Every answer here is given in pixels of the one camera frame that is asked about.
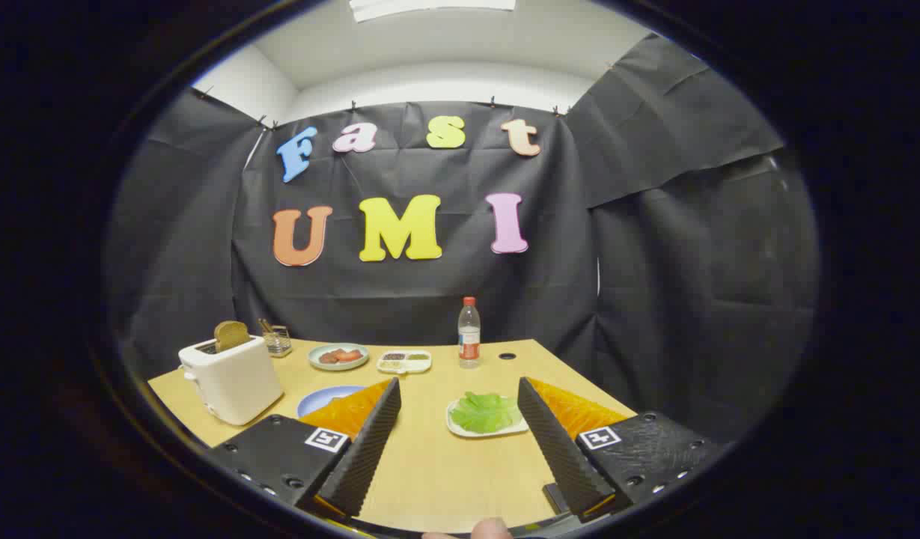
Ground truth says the round-topped brown toast slice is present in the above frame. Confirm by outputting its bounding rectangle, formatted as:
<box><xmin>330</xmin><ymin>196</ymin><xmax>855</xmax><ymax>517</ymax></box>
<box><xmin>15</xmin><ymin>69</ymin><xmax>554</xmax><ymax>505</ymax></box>
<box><xmin>214</xmin><ymin>320</ymin><xmax>252</xmax><ymax>353</ymax></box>

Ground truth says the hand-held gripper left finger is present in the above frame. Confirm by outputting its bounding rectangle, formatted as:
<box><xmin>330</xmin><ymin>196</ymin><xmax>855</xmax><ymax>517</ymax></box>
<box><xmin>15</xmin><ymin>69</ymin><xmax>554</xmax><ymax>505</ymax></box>
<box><xmin>205</xmin><ymin>377</ymin><xmax>402</xmax><ymax>519</ymax></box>

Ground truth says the clear red-capped water bottle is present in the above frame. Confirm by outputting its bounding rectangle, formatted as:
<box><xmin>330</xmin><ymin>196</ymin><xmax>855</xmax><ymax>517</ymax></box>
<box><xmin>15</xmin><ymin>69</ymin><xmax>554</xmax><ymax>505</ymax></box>
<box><xmin>458</xmin><ymin>296</ymin><xmax>481</xmax><ymax>369</ymax></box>

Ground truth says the pale green plate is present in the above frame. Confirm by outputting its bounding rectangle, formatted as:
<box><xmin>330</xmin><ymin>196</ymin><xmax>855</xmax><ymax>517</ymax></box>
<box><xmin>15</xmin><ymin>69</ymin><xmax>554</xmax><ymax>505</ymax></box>
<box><xmin>308</xmin><ymin>343</ymin><xmax>371</xmax><ymax>371</ymax></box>

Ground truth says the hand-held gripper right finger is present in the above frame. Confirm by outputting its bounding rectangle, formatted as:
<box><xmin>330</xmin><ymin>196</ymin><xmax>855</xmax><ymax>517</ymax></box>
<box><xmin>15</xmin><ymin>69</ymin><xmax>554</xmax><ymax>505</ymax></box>
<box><xmin>517</xmin><ymin>377</ymin><xmax>730</xmax><ymax>519</ymax></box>

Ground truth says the black backdrop cloth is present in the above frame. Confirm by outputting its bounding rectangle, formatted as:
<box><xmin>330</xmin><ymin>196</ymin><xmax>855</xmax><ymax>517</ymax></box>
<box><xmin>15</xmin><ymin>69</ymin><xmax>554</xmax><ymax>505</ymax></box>
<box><xmin>104</xmin><ymin>34</ymin><xmax>820</xmax><ymax>442</ymax></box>

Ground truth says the white divided seed tray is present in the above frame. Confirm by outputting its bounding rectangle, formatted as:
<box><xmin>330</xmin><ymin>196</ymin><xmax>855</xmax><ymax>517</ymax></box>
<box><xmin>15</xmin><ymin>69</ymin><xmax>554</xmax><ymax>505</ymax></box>
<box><xmin>377</xmin><ymin>350</ymin><xmax>433</xmax><ymax>374</ymax></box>

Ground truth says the white toaster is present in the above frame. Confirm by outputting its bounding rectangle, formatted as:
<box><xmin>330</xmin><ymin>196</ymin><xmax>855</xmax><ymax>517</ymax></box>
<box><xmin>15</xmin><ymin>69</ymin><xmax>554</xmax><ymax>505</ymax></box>
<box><xmin>178</xmin><ymin>335</ymin><xmax>284</xmax><ymax>426</ymax></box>

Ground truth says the green lettuce leaf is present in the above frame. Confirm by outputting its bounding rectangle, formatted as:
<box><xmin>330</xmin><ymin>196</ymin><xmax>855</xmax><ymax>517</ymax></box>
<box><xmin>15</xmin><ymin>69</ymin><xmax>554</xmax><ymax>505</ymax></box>
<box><xmin>450</xmin><ymin>391</ymin><xmax>522</xmax><ymax>433</ymax></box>

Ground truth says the white square plate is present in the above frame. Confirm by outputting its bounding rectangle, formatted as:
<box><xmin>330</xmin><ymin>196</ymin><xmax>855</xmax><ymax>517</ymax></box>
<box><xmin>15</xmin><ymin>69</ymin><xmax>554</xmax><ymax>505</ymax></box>
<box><xmin>445</xmin><ymin>395</ymin><xmax>530</xmax><ymax>439</ymax></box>

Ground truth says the blue plate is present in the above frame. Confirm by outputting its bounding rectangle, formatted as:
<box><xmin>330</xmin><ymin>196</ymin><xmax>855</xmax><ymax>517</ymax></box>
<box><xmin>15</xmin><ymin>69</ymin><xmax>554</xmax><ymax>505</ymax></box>
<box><xmin>297</xmin><ymin>385</ymin><xmax>367</xmax><ymax>418</ymax></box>

